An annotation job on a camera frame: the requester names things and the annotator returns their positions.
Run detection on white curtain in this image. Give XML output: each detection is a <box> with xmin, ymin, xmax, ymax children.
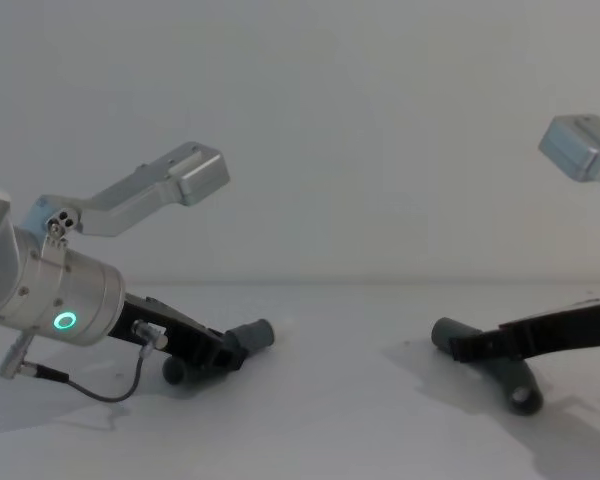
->
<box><xmin>0</xmin><ymin>0</ymin><xmax>600</xmax><ymax>289</ymax></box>

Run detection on right robot arm grey camera housing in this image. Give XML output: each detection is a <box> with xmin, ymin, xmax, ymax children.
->
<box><xmin>537</xmin><ymin>113</ymin><xmax>600</xmax><ymax>197</ymax></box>

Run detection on thin dark cable silver plugs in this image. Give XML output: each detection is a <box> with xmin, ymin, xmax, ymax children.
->
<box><xmin>0</xmin><ymin>322</ymin><xmax>170</xmax><ymax>403</ymax></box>

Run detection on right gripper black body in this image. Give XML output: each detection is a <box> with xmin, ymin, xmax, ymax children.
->
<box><xmin>448</xmin><ymin>292</ymin><xmax>600</xmax><ymax>363</ymax></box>

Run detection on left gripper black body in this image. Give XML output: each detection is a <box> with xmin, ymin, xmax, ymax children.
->
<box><xmin>106</xmin><ymin>292</ymin><xmax>247</xmax><ymax>372</ymax></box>

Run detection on white table cloth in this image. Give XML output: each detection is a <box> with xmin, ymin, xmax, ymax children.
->
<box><xmin>0</xmin><ymin>279</ymin><xmax>600</xmax><ymax>480</ymax></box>

